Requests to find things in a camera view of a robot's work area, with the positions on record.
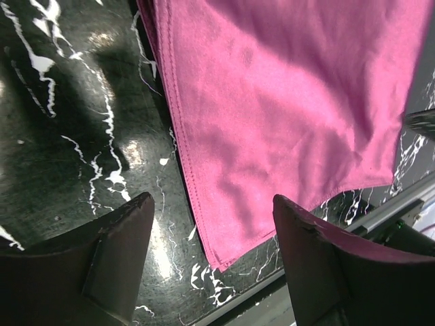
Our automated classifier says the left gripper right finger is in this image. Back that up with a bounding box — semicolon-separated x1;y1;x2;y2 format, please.
273;195;434;325

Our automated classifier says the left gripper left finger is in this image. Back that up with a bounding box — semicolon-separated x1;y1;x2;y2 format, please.
1;192;155;325

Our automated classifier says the purple satin napkin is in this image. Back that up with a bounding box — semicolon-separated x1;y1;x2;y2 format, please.
137;1;434;270

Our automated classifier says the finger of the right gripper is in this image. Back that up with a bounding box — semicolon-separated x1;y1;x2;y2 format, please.
404;109;435;141

